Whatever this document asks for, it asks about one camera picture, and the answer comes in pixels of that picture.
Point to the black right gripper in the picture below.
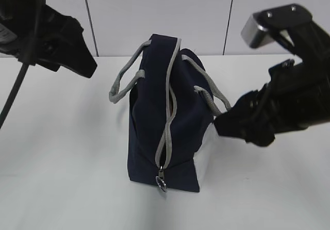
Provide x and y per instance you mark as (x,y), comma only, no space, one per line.
(296,98)

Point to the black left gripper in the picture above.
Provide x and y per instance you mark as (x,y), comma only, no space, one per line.
(56,40)

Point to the navy blue lunch bag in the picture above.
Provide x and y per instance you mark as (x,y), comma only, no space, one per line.
(171,114)

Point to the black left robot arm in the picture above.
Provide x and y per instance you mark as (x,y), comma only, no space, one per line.
(16,22)

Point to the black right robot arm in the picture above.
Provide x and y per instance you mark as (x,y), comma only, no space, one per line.
(295,98)

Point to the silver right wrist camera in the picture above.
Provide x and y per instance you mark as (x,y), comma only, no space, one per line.
(262,25)

